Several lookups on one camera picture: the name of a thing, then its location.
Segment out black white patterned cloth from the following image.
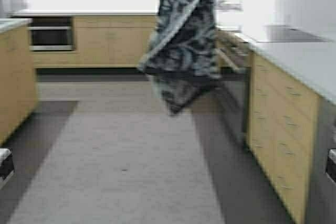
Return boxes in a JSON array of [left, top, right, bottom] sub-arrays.
[[137, 0, 222, 116]]

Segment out built-in steel oven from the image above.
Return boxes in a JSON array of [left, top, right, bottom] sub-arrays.
[[28, 16, 75, 51]]

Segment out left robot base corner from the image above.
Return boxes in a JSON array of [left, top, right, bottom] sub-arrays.
[[1, 148, 15, 189]]

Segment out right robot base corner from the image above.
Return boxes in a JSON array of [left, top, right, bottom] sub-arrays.
[[325, 148, 335, 183]]

